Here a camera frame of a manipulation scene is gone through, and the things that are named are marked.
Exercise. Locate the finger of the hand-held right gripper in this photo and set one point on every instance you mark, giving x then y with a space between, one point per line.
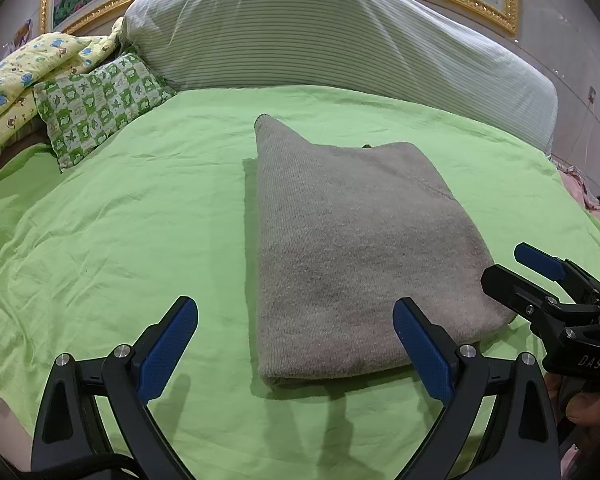
537 259
515 292

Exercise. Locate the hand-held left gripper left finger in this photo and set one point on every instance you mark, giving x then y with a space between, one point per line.
165 350

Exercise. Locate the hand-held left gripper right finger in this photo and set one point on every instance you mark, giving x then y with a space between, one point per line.
422 355

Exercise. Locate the grey knit sweater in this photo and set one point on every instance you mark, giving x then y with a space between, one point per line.
355 250

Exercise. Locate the person's right hand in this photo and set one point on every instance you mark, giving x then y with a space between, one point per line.
592 407

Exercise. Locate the pink cloth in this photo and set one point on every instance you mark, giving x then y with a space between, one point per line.
585 190

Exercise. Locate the green bed sheet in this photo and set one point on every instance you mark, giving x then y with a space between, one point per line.
105 235

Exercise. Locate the green checked pillow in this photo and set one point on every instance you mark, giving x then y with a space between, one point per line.
100 105

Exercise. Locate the yellow printed quilt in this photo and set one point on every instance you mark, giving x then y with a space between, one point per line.
25 80

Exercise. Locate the striped padded headboard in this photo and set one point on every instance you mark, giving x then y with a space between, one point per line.
330 25

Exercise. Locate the wall sticker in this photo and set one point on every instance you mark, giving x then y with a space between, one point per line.
22 32

